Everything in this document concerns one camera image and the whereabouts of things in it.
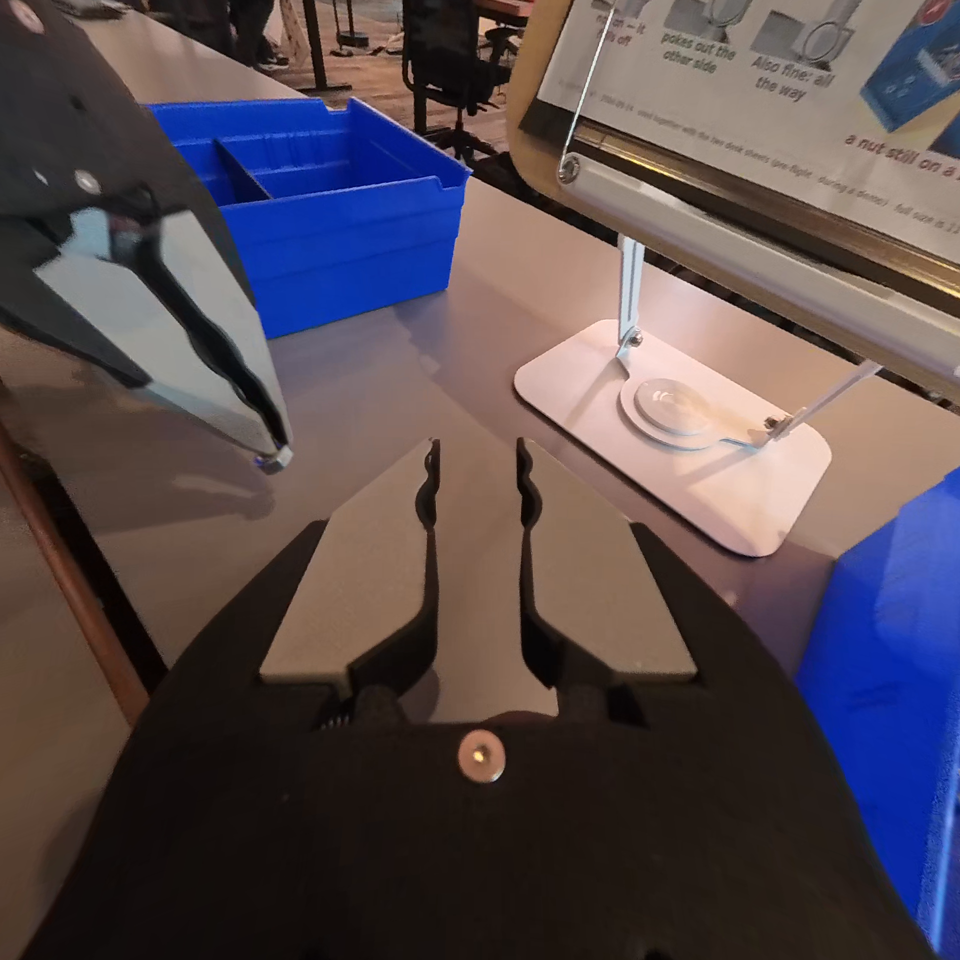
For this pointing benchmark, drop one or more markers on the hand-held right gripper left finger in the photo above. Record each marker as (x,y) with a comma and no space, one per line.
(352,600)

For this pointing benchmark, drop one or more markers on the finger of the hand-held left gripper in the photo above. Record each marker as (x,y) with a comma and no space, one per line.
(127,322)
(225,315)

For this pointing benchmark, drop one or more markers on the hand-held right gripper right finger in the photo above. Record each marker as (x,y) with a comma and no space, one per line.
(600,600)

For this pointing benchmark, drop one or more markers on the black bin divider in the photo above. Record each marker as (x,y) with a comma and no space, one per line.
(240,176)

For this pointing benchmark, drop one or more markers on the blue plastic bin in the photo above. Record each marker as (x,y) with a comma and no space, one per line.
(337,255)
(885,675)

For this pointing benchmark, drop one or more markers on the printed instruction sheet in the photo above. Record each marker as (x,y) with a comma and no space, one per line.
(750,112)

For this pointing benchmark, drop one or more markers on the silver hex bolt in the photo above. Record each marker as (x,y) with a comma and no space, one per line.
(276,461)

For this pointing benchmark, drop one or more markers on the white wooden document stand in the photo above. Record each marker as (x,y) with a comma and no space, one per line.
(675,465)

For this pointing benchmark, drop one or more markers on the black office chair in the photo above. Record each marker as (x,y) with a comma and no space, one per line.
(450,67)

